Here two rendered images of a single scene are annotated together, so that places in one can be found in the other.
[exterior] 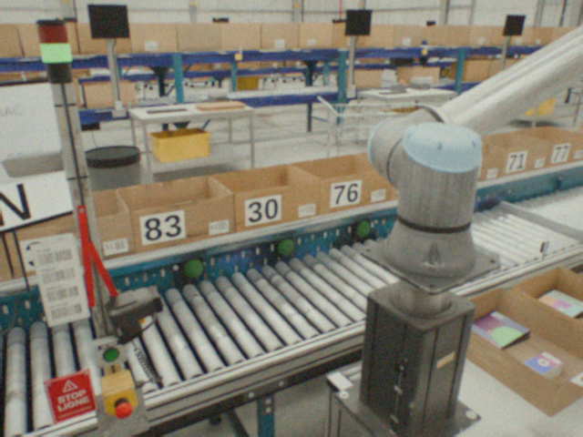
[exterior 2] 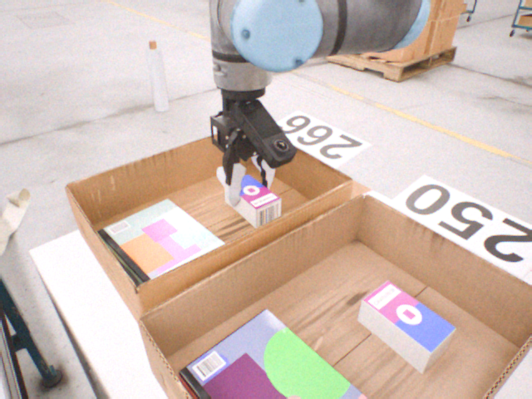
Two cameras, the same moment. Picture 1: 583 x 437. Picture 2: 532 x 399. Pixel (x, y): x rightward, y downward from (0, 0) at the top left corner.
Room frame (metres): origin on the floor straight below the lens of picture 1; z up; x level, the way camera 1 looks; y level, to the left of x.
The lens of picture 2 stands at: (1.23, -0.42, 1.20)
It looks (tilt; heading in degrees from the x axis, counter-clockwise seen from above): 35 degrees down; 261
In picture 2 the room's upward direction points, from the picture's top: straight up
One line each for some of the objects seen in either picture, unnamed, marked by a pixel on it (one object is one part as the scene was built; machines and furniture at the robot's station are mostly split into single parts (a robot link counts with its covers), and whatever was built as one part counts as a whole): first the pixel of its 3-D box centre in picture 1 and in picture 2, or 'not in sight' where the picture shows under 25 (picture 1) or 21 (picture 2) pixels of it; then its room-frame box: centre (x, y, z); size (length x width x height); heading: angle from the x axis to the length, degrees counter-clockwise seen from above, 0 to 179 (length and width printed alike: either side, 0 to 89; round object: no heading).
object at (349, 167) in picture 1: (339, 182); not in sight; (2.09, -0.25, 0.96); 0.39 x 0.29 x 0.17; 118
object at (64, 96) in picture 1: (97, 286); not in sight; (0.89, 0.42, 1.11); 0.12 x 0.05 x 0.88; 118
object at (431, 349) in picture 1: (413, 356); not in sight; (0.90, -0.30, 0.91); 0.26 x 0.26 x 0.33; 32
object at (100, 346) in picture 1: (109, 350); not in sight; (0.87, 0.41, 0.95); 0.07 x 0.03 x 0.07; 118
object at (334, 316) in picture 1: (310, 294); not in sight; (1.48, -0.09, 0.72); 0.52 x 0.05 x 0.05; 28
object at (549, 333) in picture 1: (521, 342); (347, 337); (1.09, -0.69, 0.80); 0.38 x 0.28 x 0.10; 30
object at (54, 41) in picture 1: (55, 44); not in sight; (0.90, 0.43, 1.62); 0.05 x 0.05 x 0.06
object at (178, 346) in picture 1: (172, 334); not in sight; (1.24, 0.37, 0.72); 0.52 x 0.05 x 0.05; 28
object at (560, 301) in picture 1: (556, 307); (164, 243); (1.31, -0.91, 0.78); 0.19 x 0.14 x 0.02; 124
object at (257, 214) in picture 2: not in sight; (252, 201); (1.16, -1.00, 0.78); 0.10 x 0.06 x 0.05; 118
